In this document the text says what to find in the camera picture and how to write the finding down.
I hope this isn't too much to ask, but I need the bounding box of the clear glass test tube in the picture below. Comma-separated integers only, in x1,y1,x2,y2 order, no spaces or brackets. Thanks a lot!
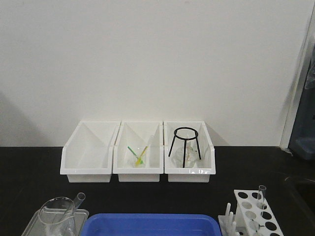
56,192,86,223

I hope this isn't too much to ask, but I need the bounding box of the clear test tube in rack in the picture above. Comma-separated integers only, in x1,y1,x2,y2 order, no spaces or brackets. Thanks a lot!
257,185,267,209

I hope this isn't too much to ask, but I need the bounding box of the white test tube rack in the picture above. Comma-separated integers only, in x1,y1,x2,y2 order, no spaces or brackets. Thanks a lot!
218,190,283,236

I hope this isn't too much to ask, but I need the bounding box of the grey pegboard drying rack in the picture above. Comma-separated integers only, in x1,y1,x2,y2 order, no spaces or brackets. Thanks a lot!
288,52,315,160

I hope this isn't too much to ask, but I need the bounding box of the white middle storage bin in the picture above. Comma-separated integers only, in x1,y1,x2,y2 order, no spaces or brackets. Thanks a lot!
113,121,164,182

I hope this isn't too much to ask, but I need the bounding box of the white storage bin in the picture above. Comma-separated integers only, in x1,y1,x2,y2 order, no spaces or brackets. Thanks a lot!
60,121,121,183
163,120,216,182
113,121,164,182

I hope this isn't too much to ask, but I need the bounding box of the green plastic dropper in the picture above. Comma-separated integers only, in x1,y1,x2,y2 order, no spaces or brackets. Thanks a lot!
127,146,143,165

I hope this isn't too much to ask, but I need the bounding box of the yellow plastic dropper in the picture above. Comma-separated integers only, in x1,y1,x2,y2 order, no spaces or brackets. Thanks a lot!
139,146,148,161

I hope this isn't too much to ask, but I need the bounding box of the white right storage bin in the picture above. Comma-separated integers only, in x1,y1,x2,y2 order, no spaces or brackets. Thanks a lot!
163,120,216,182

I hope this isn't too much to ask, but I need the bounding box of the clear glass flask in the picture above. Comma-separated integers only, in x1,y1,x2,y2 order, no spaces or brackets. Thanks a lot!
172,140,199,168

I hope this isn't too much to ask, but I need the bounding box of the white left storage bin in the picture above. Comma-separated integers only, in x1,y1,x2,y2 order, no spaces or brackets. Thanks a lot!
60,121,121,183

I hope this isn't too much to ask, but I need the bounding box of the blue plastic tray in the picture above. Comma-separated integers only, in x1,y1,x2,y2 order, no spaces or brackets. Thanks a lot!
80,213,221,236

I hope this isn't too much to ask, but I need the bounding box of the clear glass beaker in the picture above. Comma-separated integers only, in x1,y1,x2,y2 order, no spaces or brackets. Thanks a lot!
38,197,76,236

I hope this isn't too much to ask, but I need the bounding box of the grey metal tray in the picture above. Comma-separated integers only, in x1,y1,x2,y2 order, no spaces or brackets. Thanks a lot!
22,208,89,236

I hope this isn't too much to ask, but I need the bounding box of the black wire tripod stand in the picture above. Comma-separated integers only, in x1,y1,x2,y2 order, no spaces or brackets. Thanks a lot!
168,126,201,160

